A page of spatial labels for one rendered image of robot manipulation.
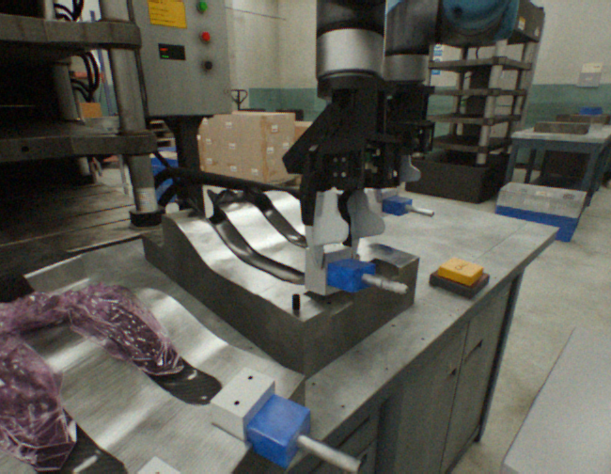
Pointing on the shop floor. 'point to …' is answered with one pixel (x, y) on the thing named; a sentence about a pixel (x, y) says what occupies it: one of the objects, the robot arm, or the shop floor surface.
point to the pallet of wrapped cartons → (249, 146)
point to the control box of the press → (182, 73)
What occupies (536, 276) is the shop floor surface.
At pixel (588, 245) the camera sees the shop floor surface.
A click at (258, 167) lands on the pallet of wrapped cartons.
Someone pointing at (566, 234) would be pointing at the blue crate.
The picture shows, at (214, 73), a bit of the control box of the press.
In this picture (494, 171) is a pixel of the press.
